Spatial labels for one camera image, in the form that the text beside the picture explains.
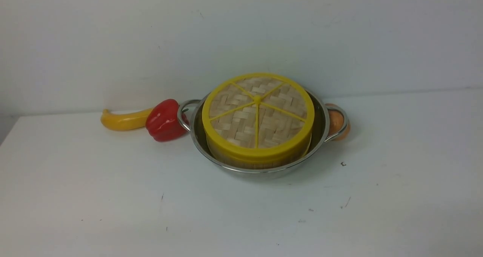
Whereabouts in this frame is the orange toy fruit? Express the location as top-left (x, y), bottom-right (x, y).
top-left (325, 103), bottom-right (351, 141)

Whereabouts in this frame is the yellow woven bamboo steamer lid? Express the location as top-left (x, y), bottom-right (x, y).
top-left (201, 73), bottom-right (315, 159)

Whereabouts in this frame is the stainless steel pot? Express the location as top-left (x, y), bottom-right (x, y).
top-left (177, 89), bottom-right (349, 181)

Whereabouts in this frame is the red toy bell pepper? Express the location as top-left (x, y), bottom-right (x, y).
top-left (145, 99), bottom-right (187, 142)

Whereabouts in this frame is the yellow rimmed bamboo steamer basket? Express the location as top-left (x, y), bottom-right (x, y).
top-left (206, 136), bottom-right (312, 169)

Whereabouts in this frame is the yellow toy banana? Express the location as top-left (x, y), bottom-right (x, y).
top-left (100, 108), bottom-right (153, 131)

